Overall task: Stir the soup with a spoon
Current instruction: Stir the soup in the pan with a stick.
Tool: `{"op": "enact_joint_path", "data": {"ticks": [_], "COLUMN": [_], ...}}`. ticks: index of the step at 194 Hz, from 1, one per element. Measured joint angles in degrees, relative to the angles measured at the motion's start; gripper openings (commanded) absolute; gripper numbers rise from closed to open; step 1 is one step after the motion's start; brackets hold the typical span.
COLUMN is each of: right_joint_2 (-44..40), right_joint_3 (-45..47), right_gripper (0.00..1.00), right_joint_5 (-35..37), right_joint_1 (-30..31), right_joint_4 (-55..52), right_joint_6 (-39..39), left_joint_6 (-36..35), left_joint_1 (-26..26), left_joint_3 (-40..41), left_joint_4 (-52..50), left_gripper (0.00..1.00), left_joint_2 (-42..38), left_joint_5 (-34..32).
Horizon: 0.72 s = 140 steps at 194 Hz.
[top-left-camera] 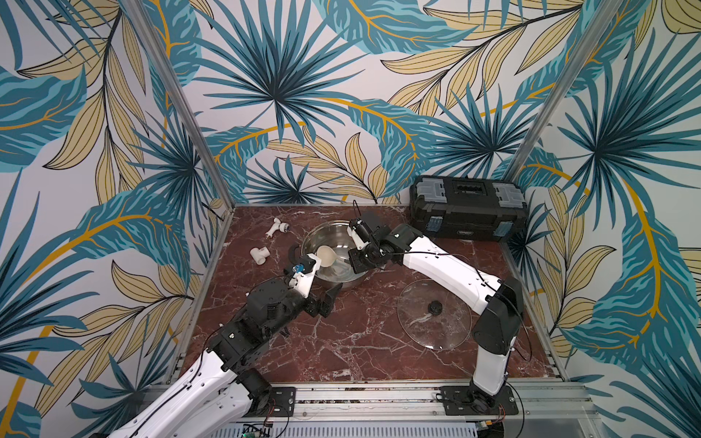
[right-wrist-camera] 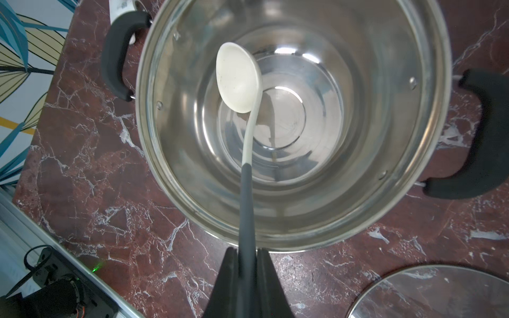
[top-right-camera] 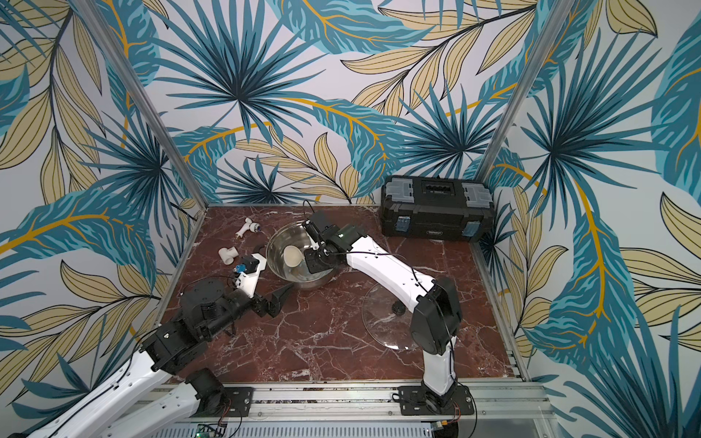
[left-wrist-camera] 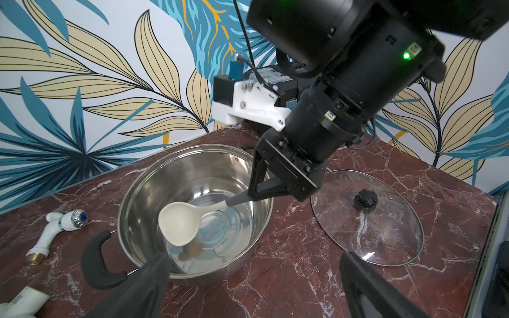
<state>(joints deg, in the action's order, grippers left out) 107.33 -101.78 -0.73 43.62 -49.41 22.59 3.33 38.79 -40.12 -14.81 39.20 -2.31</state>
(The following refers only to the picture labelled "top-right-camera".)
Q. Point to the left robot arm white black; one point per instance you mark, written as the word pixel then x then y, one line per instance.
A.
pixel 207 308

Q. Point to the black plastic toolbox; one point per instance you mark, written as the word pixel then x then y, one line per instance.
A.
pixel 436 208

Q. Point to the stainless steel pot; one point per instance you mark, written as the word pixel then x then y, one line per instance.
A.
pixel 295 234

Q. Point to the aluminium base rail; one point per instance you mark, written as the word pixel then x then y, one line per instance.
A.
pixel 490 408

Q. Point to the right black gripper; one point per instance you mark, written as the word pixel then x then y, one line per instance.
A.
pixel 317 257

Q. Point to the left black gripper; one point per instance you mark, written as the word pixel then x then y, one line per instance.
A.
pixel 262 306

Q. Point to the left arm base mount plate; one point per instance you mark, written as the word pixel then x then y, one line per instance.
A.
pixel 237 401

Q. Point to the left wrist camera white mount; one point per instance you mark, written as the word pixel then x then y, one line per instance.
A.
pixel 247 273

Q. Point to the white pipe tee fitting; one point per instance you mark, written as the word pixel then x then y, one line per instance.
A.
pixel 228 255

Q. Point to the glass pot lid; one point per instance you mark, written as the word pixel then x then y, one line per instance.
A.
pixel 388 320

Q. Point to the left aluminium corner post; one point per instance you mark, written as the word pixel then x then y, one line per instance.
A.
pixel 97 24

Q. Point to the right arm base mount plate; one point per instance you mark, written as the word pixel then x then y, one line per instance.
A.
pixel 420 401

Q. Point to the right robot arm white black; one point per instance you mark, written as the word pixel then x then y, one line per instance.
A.
pixel 433 302

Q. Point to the right aluminium corner post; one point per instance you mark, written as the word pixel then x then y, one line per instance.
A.
pixel 542 45

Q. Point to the aluminium corner post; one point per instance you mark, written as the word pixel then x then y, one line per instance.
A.
pixel 542 45
pixel 97 24

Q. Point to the cream spoon grey handle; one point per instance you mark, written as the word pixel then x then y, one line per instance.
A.
pixel 293 256

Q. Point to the white pipe fitting far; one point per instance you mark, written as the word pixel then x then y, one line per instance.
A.
pixel 249 226

